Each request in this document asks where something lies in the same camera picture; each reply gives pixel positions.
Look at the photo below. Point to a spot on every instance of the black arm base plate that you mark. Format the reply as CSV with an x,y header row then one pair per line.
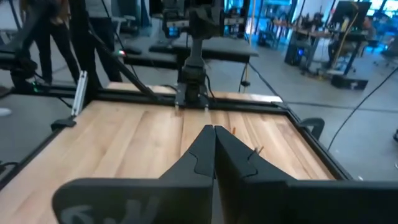
x,y
181,102

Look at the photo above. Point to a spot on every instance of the black computer mouse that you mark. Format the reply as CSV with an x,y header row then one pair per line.
x,y
132,49

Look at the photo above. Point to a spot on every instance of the black upper cell frame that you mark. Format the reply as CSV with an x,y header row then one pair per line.
x,y
84,46

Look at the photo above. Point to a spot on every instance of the black background work desk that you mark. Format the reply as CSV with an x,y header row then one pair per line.
x,y
314,34

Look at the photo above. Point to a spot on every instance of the black aluminium table frame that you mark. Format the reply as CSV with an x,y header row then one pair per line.
x,y
130,95

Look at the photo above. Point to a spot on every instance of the silver aluminium bracket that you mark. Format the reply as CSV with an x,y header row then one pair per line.
x,y
79,93

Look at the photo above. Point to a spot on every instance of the black keyboard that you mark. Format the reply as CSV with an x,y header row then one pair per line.
x,y
161,48

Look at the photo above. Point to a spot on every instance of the person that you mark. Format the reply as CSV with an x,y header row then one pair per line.
x,y
109,46
46,46

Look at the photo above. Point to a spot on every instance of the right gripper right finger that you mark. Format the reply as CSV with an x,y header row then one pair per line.
x,y
242,186

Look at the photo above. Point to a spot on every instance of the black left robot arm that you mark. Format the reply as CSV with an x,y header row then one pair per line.
x,y
196,62

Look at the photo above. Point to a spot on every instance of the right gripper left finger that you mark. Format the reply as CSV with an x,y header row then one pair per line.
x,y
199,161

